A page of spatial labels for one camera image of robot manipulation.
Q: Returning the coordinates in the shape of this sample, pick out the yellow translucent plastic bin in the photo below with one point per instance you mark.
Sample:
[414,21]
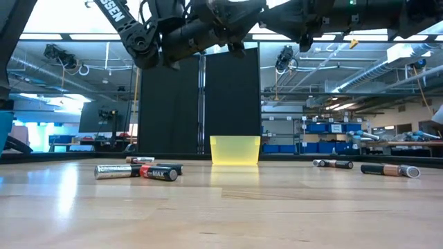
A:
[235,150]

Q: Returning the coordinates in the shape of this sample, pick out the silver AA battery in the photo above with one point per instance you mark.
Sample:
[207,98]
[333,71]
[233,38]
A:
[411,171]
[112,171]
[317,162]

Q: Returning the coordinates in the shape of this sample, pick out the black red Energizer MAX battery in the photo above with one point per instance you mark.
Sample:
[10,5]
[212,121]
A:
[159,173]
[337,164]

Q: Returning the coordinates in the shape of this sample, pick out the black AA battery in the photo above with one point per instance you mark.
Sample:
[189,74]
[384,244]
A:
[173,167]

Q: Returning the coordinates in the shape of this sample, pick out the black copper Duracell battery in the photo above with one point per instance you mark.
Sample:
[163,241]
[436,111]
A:
[380,169]
[140,159]

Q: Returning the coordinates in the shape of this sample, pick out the blue plastic sorting bin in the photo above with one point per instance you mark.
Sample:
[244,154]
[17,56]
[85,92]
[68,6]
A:
[5,133]

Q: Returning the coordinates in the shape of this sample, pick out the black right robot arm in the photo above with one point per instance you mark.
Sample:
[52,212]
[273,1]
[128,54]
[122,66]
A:
[380,14]

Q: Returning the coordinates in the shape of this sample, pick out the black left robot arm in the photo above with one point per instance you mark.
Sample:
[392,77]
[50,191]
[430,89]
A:
[138,45]

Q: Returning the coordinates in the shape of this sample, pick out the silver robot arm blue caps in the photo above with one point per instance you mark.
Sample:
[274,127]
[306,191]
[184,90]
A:
[370,136]
[427,135]

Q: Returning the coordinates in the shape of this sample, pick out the black ceiling-hung device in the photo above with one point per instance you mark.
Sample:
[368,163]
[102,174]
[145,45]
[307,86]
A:
[60,55]
[285,57]

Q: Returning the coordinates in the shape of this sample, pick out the yellow hanging hook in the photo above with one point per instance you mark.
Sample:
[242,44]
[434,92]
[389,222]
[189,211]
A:
[353,44]

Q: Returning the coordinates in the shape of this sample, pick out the black partition panel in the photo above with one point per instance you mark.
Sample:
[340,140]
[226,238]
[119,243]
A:
[169,110]
[232,97]

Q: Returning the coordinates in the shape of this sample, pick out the metal partition hinge pole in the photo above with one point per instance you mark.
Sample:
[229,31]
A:
[201,103]

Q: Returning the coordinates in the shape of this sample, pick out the blue storage bin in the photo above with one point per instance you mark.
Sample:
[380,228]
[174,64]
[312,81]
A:
[270,149]
[353,128]
[59,139]
[346,148]
[326,148]
[316,128]
[309,148]
[288,149]

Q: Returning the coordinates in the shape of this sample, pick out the blue bin with white label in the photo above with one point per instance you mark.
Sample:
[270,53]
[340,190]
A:
[335,128]

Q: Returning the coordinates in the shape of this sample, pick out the wooden workbench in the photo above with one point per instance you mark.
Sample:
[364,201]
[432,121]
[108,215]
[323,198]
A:
[398,144]

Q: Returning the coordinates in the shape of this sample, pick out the person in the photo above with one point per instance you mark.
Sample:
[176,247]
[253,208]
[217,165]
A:
[439,115]

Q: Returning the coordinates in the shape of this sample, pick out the large black display screen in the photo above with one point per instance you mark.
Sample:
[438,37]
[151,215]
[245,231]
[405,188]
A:
[90,117]

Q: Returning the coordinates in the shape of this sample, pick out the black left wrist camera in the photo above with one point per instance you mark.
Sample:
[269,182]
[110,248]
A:
[173,12]

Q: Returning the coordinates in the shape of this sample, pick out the silver air duct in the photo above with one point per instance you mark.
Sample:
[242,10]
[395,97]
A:
[34,69]
[367,74]

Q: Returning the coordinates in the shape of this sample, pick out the black table edge rail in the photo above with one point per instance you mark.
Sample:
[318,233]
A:
[294,157]

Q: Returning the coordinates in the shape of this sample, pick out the black camera on stand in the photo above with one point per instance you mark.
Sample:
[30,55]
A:
[107,115]

